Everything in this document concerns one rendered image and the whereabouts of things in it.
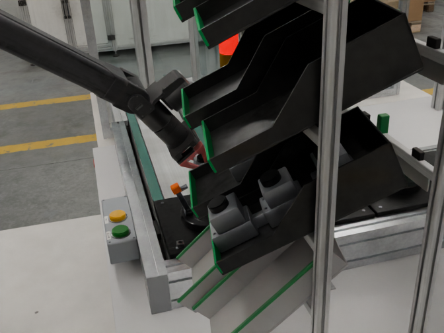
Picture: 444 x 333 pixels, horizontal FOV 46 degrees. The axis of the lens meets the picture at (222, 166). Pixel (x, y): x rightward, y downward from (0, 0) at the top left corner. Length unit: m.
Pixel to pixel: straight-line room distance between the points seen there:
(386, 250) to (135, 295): 0.60
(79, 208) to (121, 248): 2.07
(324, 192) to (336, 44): 0.18
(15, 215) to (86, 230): 1.92
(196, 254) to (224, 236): 0.30
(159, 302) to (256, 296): 0.33
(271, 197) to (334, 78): 0.21
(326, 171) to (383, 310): 0.60
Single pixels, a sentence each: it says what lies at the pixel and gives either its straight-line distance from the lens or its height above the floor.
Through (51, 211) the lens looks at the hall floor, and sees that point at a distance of 3.35.
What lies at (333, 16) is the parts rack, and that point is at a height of 1.54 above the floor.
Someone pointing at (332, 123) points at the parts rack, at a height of 1.42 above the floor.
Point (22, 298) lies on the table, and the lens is 1.32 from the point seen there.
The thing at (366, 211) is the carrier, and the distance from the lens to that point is 1.30.
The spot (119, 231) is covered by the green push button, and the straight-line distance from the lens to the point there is 1.25.
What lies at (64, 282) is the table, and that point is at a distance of 1.33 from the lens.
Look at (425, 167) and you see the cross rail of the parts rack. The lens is 0.78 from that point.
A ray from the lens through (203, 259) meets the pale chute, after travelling 1.06.
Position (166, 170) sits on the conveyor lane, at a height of 0.92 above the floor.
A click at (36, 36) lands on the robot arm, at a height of 1.46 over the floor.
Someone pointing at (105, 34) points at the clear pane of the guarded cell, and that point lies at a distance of 2.43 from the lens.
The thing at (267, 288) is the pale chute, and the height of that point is 1.09.
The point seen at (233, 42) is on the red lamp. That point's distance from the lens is 1.30.
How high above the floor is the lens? 1.66
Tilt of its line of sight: 28 degrees down
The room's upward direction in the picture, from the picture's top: 3 degrees counter-clockwise
